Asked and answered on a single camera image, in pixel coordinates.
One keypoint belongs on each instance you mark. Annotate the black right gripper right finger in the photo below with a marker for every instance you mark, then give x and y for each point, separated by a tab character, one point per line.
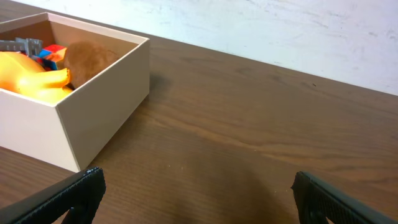
321	203

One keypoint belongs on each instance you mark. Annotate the beige cardboard box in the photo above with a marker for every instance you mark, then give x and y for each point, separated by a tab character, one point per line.
71	133

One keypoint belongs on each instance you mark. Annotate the brown plush toy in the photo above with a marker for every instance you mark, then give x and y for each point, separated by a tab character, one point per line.
86	59

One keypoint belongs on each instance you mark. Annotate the orange rubber animal toy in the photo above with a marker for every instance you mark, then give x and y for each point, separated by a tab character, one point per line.
23	75

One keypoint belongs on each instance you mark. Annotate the colourful puzzle cube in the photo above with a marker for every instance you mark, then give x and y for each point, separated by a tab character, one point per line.
52	57

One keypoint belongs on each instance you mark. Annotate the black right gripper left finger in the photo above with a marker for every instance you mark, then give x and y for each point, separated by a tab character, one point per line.
77	198

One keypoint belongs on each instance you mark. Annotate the red toy truck grey crane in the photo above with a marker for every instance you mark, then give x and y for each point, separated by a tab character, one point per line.
28	46

